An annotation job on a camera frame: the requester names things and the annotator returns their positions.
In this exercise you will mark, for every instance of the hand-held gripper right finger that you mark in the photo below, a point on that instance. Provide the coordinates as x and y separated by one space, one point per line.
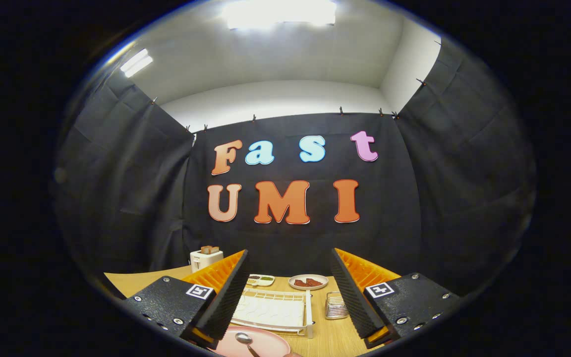
352 297

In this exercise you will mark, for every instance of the black backdrop cloth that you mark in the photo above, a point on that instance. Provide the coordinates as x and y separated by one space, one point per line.
414 198

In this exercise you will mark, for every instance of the ceiling light strip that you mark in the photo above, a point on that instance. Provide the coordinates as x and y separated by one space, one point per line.
136 62

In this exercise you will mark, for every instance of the white plate with meat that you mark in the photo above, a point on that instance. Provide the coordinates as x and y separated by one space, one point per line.
310 289

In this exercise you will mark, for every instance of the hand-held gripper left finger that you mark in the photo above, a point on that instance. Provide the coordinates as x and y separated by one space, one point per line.
231 297

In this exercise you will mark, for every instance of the white divided dish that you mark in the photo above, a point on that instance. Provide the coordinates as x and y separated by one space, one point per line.
264 284

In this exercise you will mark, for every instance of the white drip tray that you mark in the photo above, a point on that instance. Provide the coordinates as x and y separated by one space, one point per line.
270 312

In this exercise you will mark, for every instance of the toast slices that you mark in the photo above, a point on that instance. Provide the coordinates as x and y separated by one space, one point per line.
209 250

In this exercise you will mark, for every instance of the large ceiling light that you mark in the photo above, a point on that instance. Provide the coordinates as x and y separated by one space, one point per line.
280 14

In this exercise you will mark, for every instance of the pink plate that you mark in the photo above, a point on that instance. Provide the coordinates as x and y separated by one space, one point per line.
270 342

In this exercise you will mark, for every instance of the white toaster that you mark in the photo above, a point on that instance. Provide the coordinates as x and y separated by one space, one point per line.
203 261

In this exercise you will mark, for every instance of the brown meat piece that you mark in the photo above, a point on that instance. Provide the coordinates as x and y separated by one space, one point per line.
300 283
315 282

